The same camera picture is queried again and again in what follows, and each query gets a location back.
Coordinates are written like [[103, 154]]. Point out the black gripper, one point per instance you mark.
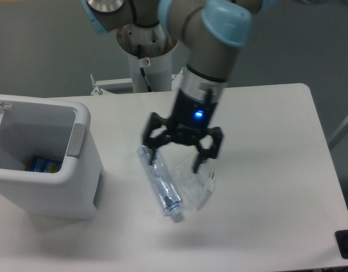
[[187, 125]]

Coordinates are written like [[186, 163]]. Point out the white push-button trash can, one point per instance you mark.
[[54, 129]]

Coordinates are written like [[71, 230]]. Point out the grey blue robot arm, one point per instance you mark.
[[213, 31]]

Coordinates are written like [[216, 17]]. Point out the clear plastic wrapper bag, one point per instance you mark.
[[199, 186]]

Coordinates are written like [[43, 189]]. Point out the crushed clear plastic bottle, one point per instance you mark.
[[161, 180]]

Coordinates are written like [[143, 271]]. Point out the blue packet inside bin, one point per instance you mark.
[[43, 165]]

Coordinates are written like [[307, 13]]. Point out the black clamp at table edge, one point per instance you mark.
[[342, 241]]

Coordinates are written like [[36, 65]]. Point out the white pedestal base frame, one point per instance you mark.
[[117, 84]]

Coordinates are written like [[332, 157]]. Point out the white frame at right edge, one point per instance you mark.
[[339, 133]]

